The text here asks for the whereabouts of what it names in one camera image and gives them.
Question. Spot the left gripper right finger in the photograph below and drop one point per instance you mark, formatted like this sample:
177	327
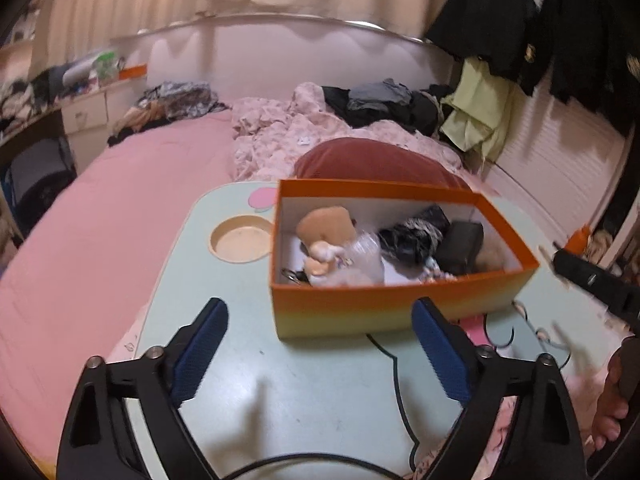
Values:
448	349

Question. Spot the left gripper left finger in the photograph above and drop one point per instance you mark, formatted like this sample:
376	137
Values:
193	348

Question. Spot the beaded charm keychain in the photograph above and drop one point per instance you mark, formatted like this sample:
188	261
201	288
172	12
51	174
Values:
432	272

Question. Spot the beige furry pouch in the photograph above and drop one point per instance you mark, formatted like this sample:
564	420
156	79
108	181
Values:
491	257

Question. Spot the black patterned cloth pouch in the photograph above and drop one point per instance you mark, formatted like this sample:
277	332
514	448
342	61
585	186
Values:
413	240

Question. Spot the clear plastic bag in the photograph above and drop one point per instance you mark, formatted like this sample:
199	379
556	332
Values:
357	264

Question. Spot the small cartoon figurine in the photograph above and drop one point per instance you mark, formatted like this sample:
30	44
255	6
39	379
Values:
322	258

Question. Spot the tan round plush toy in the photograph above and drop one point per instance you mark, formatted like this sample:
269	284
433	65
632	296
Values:
327	224

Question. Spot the person's right hand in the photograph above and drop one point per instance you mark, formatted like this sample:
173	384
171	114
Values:
612	407

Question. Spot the orange bottle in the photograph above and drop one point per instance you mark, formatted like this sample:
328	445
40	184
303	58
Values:
578	241

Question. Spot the mint green lap table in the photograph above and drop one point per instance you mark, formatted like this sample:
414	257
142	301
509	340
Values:
297	409

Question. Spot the black leather pouch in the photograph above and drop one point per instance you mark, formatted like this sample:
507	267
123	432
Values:
457	252

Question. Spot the pink bed sheet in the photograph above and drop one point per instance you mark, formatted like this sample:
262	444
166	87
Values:
87	269

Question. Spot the orange cardboard box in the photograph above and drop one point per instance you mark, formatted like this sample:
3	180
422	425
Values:
303	311

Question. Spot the dark red pillow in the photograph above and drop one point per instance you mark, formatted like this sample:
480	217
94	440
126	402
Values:
370	160

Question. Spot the pink floral blanket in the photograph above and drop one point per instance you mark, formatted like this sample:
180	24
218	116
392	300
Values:
270	135

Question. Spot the light green hanging garment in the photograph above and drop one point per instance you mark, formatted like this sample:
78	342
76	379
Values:
481	110

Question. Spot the patterned clothes heap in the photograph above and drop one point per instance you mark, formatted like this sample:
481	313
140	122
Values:
164	104

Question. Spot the white desk with drawer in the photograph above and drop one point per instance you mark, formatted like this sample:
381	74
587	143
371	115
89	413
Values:
84	123

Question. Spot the pile of dark clothes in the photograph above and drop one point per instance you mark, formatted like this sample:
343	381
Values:
421	111

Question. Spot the black hanging jacket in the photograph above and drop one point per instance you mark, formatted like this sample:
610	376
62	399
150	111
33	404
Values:
589	48

